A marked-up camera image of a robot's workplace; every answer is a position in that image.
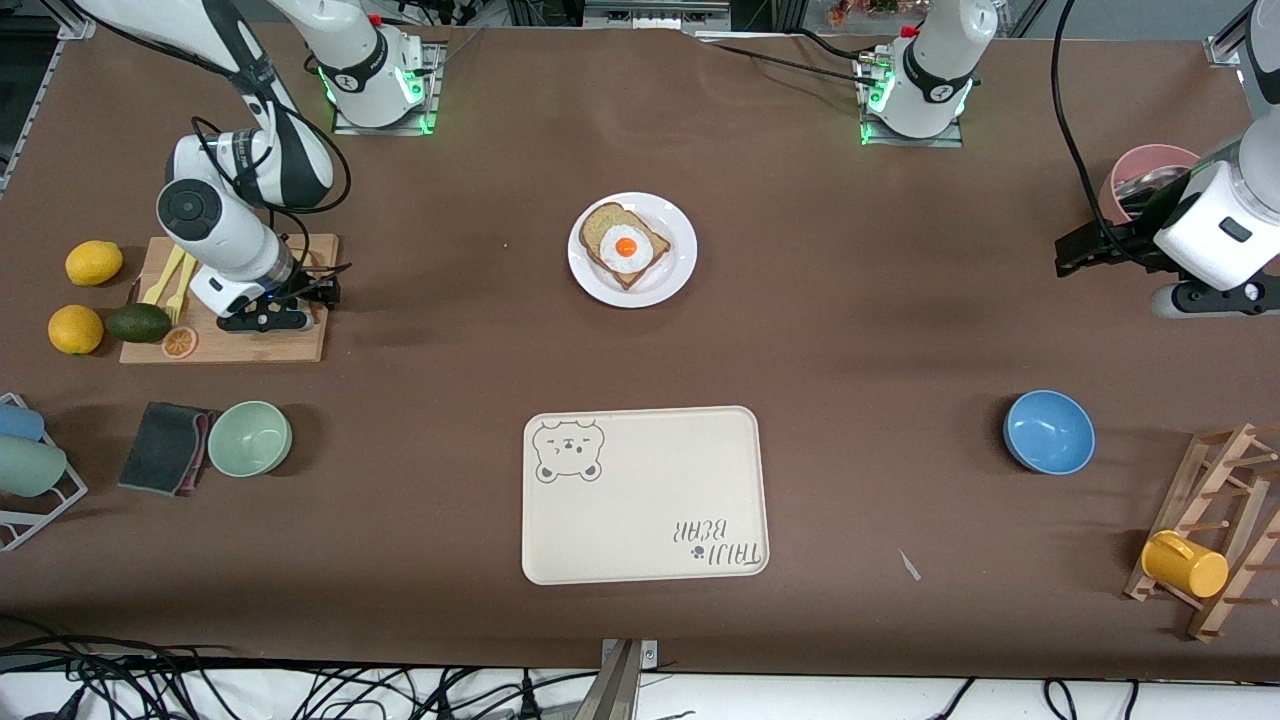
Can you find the yellow plastic knife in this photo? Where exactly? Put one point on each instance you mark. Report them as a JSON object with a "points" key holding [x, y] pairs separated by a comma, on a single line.
{"points": [[160, 285]]}

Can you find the white round plate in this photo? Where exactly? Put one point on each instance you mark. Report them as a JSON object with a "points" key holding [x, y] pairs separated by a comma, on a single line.
{"points": [[672, 272]]}

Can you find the yellow lemon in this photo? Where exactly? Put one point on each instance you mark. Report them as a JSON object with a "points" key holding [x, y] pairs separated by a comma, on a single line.
{"points": [[94, 263]]}

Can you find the orange slice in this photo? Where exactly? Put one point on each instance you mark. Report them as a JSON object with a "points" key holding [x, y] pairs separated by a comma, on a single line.
{"points": [[180, 343]]}

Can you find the pale green bowl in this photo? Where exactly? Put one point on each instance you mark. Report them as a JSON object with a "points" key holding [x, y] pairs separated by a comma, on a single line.
{"points": [[250, 440]]}

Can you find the blue bowl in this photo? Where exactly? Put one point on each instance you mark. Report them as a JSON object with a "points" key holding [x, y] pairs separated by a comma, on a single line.
{"points": [[1050, 432]]}

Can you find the grey background equipment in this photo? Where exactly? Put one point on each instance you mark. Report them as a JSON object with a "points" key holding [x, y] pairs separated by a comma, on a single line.
{"points": [[720, 12]]}

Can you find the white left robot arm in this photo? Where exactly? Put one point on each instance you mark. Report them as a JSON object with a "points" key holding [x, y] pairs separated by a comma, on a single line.
{"points": [[935, 80]]}

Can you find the yellow mug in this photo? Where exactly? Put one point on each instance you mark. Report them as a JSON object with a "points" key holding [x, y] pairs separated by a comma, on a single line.
{"points": [[1185, 565]]}

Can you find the aluminium frame profile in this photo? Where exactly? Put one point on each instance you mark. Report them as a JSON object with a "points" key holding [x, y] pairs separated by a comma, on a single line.
{"points": [[78, 28], [1225, 45]]}

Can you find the small white paper scrap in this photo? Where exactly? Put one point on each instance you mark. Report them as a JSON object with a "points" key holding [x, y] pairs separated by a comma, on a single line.
{"points": [[909, 565]]}

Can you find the large metal spoon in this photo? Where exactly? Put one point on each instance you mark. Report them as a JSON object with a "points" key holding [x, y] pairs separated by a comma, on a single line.
{"points": [[1150, 182]]}

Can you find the cream tray with bear print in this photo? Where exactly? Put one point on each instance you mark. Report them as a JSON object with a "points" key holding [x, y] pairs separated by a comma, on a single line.
{"points": [[640, 500]]}

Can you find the fried egg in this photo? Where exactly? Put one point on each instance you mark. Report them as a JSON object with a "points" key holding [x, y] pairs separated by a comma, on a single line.
{"points": [[626, 247]]}

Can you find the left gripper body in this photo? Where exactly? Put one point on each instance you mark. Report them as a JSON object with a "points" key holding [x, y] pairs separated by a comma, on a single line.
{"points": [[1127, 243]]}

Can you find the pale green cup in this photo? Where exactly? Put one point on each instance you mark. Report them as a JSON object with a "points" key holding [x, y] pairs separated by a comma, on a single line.
{"points": [[30, 467]]}

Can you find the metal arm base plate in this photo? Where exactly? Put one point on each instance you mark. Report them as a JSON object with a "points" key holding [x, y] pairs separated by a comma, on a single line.
{"points": [[433, 70], [915, 143]]}

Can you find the light blue cup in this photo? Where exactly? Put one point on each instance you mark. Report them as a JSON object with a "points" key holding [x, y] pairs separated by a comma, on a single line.
{"points": [[20, 422]]}

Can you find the pink bowl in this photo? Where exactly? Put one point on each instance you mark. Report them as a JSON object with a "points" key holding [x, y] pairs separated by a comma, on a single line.
{"points": [[1150, 155]]}

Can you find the wooden cutting board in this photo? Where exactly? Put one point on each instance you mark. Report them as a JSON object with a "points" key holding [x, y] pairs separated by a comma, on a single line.
{"points": [[250, 348]]}

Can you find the round yellow-orange citrus fruit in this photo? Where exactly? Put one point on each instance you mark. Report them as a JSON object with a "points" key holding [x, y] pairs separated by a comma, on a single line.
{"points": [[76, 330]]}

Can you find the round-topped bread slice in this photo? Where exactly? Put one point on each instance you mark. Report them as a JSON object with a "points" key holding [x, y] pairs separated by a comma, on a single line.
{"points": [[598, 228]]}

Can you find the dark green avocado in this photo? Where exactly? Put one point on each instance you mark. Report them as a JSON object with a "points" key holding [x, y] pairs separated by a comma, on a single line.
{"points": [[140, 325]]}

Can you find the grey and pink folded cloth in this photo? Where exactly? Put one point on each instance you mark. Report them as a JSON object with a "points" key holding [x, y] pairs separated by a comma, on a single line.
{"points": [[160, 450]]}

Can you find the colourful flower decoration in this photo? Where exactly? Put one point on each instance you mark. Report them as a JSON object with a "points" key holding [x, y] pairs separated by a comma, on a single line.
{"points": [[850, 12]]}

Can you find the wooden mug rack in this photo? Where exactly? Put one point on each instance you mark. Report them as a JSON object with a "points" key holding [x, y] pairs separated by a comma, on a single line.
{"points": [[1215, 470]]}

